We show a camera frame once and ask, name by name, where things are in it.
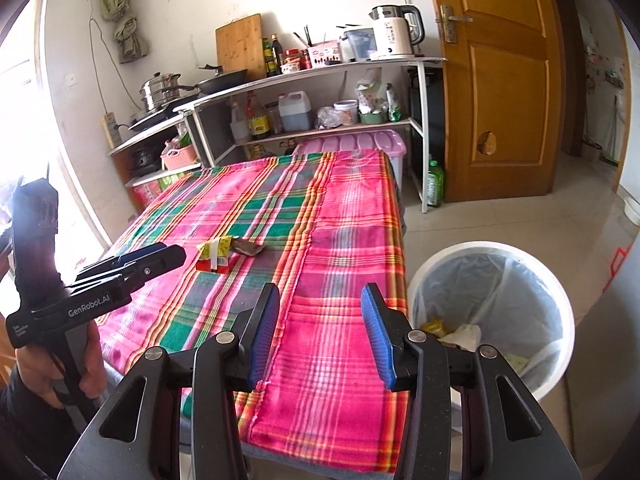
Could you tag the yellow packet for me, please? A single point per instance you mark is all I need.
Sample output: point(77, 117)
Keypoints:
point(435, 330)

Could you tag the steel steamer pot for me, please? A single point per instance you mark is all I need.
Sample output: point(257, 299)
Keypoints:
point(160, 92)

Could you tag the white trash bin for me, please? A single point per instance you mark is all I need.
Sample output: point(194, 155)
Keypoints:
point(562, 320)

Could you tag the white metal shelf rack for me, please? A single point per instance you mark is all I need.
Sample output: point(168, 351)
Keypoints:
point(320, 67)

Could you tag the pink green plaid blanket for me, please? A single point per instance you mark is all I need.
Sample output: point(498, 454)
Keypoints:
point(340, 240)

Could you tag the orange plastic tool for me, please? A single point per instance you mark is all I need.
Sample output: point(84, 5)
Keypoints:
point(620, 265)

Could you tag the black induction cooker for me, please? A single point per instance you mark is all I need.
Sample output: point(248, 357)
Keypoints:
point(155, 120)

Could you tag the pink storage box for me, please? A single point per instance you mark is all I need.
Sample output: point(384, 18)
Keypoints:
point(360, 141)

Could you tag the white jug with dark liquid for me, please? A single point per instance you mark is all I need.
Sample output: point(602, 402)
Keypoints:
point(295, 115)

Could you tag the wooden door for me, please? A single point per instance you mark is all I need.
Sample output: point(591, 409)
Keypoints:
point(505, 110)

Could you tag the grey water filter pitcher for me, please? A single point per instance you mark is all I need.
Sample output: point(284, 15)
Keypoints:
point(361, 45)

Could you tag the beige power strip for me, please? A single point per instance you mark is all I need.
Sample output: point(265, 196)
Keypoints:
point(112, 130)

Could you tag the wooden cutting board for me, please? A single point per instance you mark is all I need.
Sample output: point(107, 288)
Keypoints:
point(240, 45)

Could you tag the green plastic bottle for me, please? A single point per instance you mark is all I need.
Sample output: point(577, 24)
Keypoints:
point(435, 185)

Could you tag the clear plastic bag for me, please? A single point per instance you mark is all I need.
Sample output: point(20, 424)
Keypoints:
point(328, 119)

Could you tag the green bowl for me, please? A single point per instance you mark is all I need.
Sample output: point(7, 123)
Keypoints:
point(372, 117)

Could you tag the white crumpled paper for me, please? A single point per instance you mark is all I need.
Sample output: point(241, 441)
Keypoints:
point(465, 337)

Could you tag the brown wrapper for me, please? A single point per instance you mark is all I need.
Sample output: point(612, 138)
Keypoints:
point(248, 247)

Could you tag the printed plastic bag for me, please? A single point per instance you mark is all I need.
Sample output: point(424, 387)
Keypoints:
point(371, 95)

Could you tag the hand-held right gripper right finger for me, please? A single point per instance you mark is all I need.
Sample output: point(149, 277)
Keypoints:
point(377, 330)

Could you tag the pink plastic basket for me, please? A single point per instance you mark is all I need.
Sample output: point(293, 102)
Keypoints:
point(179, 159)

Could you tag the hanging grey green cloth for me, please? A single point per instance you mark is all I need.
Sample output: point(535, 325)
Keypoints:
point(127, 25)

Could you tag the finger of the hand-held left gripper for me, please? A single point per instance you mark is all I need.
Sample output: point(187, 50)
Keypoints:
point(150, 267)
point(130, 257)

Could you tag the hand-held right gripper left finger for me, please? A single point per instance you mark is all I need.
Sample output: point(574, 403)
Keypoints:
point(265, 330)

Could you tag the black frying pan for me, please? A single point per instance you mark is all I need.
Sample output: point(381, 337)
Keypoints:
point(222, 80)

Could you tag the white lidded tub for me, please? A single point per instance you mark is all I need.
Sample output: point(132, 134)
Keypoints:
point(346, 112)

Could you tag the yellow label oil bottle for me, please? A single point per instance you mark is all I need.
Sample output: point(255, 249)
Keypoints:
point(258, 122)

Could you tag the clear spray bottle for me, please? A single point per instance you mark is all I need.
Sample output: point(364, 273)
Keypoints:
point(239, 127)

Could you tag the person's left forearm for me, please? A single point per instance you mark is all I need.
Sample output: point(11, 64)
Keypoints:
point(20, 435)

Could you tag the small yellow red wrapper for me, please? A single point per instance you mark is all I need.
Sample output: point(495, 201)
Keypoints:
point(215, 255)

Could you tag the white electric kettle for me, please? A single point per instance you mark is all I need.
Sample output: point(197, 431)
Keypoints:
point(395, 32)

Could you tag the red lid jar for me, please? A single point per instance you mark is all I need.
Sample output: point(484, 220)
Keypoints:
point(294, 57)

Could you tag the clear bin liner bag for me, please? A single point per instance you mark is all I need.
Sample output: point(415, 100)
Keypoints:
point(500, 290)

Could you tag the person's left hand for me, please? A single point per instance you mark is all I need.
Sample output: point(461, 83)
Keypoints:
point(35, 370)

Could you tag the pink chopstick holder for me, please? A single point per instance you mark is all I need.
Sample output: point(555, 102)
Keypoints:
point(325, 56)

